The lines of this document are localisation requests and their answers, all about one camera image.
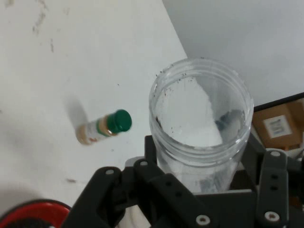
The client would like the clear plastic jar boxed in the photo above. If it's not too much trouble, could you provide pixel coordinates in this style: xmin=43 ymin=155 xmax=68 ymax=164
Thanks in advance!
xmin=148 ymin=58 xmax=255 ymax=194

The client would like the brown cardboard box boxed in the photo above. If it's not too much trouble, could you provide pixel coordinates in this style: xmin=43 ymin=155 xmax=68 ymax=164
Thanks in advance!
xmin=251 ymin=98 xmax=304 ymax=152

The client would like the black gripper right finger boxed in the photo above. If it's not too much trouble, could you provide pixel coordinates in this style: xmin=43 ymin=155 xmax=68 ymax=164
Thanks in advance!
xmin=239 ymin=132 xmax=304 ymax=228

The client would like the green-capped spice bottle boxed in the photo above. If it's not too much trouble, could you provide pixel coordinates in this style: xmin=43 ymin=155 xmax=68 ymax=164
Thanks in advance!
xmin=76 ymin=109 xmax=133 ymax=145

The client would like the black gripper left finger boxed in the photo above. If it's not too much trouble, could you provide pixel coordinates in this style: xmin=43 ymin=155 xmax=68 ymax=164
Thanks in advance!
xmin=59 ymin=134 xmax=219 ymax=228

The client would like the red bowl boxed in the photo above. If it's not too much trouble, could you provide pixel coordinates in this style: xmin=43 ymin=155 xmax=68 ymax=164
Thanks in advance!
xmin=0 ymin=199 xmax=72 ymax=228

